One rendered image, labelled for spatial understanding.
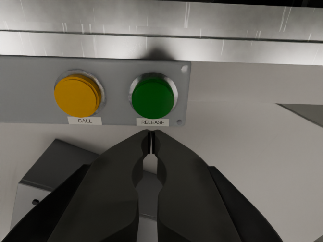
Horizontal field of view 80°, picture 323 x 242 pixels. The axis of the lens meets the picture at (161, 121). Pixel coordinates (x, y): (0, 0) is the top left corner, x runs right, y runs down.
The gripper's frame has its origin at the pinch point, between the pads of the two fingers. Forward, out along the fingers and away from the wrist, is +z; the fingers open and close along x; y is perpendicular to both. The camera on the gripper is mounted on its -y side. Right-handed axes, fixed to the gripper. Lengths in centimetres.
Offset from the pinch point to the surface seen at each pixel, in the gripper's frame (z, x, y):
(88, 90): 5.6, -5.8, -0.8
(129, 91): 6.6, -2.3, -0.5
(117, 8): 6.8, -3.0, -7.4
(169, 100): 5.6, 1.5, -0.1
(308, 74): 16.9, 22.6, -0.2
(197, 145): 16.9, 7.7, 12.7
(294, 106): 103, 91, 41
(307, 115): 103, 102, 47
